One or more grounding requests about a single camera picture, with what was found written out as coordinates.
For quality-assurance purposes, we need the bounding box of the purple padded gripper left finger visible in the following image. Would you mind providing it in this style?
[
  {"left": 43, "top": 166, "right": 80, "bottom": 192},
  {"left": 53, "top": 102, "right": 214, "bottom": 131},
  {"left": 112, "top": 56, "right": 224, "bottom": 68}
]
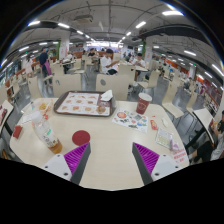
[{"left": 43, "top": 143, "right": 91, "bottom": 185}]

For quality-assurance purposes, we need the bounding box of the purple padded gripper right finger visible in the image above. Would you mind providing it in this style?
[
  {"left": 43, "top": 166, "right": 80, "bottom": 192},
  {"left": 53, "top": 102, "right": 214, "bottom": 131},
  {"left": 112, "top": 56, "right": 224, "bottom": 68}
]
[{"left": 132, "top": 143, "right": 181, "bottom": 185}]

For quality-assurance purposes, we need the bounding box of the red label on table edge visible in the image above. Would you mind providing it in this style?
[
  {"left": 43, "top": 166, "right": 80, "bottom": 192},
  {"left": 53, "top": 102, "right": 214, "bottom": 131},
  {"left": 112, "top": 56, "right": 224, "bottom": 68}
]
[{"left": 172, "top": 148, "right": 188, "bottom": 164}]

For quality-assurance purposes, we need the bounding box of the round dark red coaster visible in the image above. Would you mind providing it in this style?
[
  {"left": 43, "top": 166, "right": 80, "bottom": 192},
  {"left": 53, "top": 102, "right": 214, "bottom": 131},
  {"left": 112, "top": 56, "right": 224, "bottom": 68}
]
[{"left": 72, "top": 130, "right": 90, "bottom": 146}]

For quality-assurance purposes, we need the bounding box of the clear plastic card holder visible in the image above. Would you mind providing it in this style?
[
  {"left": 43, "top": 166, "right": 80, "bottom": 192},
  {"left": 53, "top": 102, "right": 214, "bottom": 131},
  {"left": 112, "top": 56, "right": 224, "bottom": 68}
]
[{"left": 156, "top": 128, "right": 173, "bottom": 149}]

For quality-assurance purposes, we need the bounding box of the small red sauce packet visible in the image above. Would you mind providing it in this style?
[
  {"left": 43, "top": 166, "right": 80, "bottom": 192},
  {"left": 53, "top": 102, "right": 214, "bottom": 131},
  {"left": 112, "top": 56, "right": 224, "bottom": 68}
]
[{"left": 150, "top": 120, "right": 158, "bottom": 130}]

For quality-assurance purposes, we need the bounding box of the plastic bottle with amber drink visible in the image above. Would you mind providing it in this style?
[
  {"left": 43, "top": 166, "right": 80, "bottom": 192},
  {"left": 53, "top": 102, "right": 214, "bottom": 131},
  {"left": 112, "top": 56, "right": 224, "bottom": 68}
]
[{"left": 31, "top": 111, "right": 62, "bottom": 154}]

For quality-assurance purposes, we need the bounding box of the colourful printed menu sheet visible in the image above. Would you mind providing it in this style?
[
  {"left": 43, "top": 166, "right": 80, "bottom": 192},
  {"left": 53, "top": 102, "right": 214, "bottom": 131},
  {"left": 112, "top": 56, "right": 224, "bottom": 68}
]
[{"left": 112, "top": 108, "right": 148, "bottom": 133}]

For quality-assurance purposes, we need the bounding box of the seated person at right edge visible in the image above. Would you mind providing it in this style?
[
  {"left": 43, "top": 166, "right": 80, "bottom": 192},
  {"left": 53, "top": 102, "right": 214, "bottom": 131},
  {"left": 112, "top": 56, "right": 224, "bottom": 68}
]
[{"left": 191, "top": 110, "right": 224, "bottom": 163}]

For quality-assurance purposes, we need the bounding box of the red paper cup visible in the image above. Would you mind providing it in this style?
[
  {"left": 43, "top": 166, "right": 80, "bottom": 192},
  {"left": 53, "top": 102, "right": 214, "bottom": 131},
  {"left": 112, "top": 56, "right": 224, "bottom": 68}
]
[{"left": 136, "top": 93, "right": 152, "bottom": 114}]

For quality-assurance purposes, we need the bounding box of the brown food tray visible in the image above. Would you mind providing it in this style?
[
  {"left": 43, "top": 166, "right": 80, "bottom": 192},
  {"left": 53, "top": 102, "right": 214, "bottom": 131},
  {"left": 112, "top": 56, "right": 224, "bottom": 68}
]
[{"left": 54, "top": 91, "right": 114, "bottom": 117}]

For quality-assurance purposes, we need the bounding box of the small red card at left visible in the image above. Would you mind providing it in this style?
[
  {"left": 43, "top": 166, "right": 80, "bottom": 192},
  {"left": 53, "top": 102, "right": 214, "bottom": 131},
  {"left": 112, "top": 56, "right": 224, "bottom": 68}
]
[{"left": 13, "top": 125, "right": 22, "bottom": 139}]

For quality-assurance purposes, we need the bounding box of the white crumpled napkin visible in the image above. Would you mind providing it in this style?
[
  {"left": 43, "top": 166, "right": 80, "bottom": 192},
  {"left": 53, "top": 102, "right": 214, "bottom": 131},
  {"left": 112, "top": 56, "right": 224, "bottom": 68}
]
[{"left": 101, "top": 90, "right": 113, "bottom": 101}]

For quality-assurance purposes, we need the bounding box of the beige chair left of centre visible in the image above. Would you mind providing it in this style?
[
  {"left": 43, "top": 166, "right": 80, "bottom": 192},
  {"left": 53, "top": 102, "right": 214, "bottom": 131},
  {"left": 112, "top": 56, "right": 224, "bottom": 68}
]
[{"left": 53, "top": 74, "right": 82, "bottom": 97}]

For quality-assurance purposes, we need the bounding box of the beige chair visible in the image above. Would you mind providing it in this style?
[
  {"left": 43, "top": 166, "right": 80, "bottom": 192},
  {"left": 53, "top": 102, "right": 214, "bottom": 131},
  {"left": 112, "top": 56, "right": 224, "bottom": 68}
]
[
  {"left": 96, "top": 74, "right": 129, "bottom": 101},
  {"left": 53, "top": 74, "right": 82, "bottom": 97}
]

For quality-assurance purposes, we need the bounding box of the seated person in white shirt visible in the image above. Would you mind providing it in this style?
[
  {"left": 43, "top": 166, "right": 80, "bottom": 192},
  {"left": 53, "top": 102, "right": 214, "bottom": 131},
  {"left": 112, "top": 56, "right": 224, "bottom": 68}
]
[{"left": 100, "top": 49, "right": 118, "bottom": 75}]

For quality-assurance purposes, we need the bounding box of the standing person in dark top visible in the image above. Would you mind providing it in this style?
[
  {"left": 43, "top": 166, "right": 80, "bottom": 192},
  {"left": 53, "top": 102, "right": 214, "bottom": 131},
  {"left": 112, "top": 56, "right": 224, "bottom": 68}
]
[{"left": 39, "top": 47, "right": 50, "bottom": 78}]

